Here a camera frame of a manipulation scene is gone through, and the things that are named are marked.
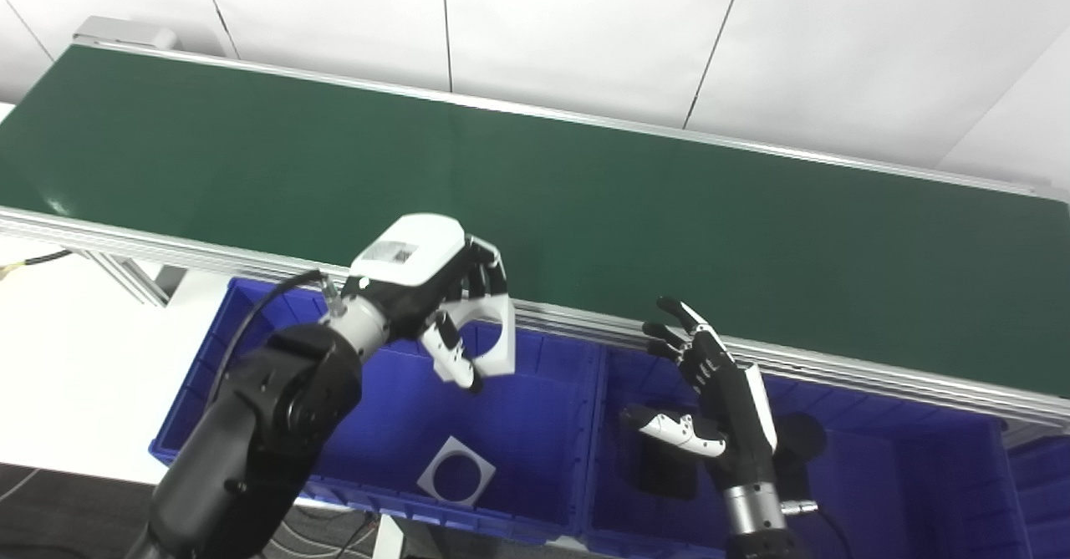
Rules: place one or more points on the black cylinder-on-base part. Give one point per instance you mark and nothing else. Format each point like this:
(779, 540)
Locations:
(669, 471)

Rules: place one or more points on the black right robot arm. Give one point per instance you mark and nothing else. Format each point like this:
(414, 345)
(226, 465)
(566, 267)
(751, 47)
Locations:
(756, 525)

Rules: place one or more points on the blue plastic bin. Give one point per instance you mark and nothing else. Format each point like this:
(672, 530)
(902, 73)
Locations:
(1045, 500)
(903, 475)
(535, 442)

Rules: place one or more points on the green conveyor belt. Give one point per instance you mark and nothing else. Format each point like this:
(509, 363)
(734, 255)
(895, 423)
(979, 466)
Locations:
(585, 216)

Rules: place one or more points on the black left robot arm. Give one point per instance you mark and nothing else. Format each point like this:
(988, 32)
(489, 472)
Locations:
(267, 425)

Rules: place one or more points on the white square part with hole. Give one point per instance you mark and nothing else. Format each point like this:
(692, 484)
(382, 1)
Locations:
(501, 350)
(430, 482)

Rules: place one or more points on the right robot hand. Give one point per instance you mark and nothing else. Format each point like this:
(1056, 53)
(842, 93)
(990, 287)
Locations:
(740, 425)

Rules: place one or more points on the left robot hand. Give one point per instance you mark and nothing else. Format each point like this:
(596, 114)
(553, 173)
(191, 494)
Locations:
(410, 258)

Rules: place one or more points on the aluminium conveyor leg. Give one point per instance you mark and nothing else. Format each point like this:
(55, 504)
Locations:
(134, 279)

